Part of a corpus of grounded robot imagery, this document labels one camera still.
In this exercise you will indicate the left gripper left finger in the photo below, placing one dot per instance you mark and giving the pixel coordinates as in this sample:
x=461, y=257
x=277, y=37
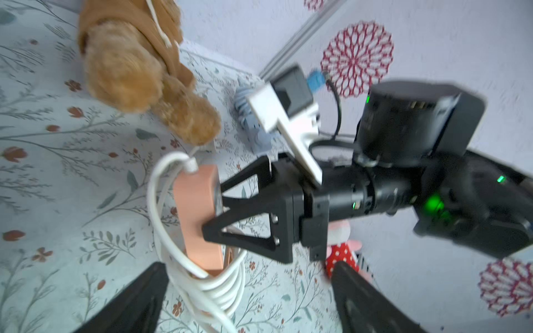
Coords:
x=137, y=308

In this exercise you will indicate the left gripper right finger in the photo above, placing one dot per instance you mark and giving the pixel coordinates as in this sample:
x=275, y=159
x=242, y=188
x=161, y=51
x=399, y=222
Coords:
x=362, y=308

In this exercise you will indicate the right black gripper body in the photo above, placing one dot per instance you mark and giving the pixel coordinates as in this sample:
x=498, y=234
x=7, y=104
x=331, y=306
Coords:
x=346, y=192

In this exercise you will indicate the pink power strip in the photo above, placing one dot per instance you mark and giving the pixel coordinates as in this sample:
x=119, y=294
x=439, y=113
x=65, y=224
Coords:
x=198, y=199

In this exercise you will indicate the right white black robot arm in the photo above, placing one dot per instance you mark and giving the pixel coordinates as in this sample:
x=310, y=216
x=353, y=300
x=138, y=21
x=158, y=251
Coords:
x=410, y=151

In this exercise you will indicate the pink red dotted plush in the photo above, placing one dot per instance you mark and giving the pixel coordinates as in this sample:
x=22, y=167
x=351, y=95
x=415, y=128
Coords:
x=340, y=248

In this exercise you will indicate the brown teddy bear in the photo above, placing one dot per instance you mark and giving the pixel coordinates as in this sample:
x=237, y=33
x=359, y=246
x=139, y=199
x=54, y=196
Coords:
x=131, y=61

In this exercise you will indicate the blue power strip with cord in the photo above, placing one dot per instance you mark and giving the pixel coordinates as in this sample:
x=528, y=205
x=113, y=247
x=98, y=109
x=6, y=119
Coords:
x=259, y=140

